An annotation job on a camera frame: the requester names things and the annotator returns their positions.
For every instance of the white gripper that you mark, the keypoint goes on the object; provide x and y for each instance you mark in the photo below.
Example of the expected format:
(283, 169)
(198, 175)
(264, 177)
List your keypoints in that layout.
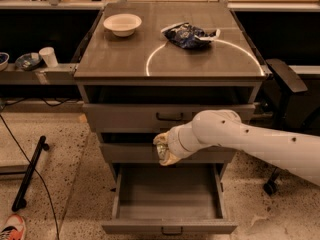
(173, 144)

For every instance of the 7up soda can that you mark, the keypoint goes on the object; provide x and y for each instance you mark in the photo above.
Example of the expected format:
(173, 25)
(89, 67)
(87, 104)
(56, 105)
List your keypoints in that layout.
(161, 149)

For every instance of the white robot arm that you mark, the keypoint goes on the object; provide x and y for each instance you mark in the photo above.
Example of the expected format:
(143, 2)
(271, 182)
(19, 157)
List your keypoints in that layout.
(297, 153)

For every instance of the grey middle drawer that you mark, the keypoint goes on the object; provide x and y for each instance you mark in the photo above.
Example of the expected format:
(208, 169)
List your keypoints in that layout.
(147, 153)

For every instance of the grey drawer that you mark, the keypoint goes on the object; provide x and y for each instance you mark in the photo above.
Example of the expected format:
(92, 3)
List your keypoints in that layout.
(147, 153)
(150, 118)
(169, 201)

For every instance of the grey bottom drawer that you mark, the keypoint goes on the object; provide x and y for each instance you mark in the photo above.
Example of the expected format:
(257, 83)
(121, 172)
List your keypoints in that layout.
(169, 201)

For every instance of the grey top drawer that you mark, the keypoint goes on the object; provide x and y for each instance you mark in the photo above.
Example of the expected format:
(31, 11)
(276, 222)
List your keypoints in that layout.
(150, 118)

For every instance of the grey drawer cabinet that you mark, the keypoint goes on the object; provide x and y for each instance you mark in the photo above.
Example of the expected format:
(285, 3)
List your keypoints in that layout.
(145, 68)

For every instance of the blue chip bag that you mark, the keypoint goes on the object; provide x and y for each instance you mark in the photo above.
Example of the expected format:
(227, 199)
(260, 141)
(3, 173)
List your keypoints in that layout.
(187, 36)

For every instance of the grey side shelf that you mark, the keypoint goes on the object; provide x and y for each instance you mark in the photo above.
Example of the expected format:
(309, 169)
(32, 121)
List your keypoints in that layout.
(63, 74)

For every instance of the black office chair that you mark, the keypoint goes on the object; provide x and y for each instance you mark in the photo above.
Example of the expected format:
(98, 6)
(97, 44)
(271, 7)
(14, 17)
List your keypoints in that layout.
(288, 101)

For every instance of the white bowl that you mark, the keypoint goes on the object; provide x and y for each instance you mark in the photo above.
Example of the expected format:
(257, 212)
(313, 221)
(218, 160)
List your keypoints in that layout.
(122, 25)

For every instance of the white paper cup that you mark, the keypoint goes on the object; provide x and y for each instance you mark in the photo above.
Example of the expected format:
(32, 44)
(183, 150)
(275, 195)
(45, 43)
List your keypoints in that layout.
(49, 57)

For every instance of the black bar stand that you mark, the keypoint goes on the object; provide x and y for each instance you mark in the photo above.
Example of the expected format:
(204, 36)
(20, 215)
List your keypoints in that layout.
(20, 202)

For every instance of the blue patterned bowl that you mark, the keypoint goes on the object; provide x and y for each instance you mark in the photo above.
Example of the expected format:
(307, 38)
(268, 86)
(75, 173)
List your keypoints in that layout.
(28, 61)

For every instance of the orange white sneaker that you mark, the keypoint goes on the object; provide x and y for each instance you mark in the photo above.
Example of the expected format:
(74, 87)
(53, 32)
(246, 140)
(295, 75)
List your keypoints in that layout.
(14, 228)

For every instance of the blue bowl at edge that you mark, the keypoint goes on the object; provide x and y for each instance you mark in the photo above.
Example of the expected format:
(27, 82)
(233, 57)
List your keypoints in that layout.
(4, 58)

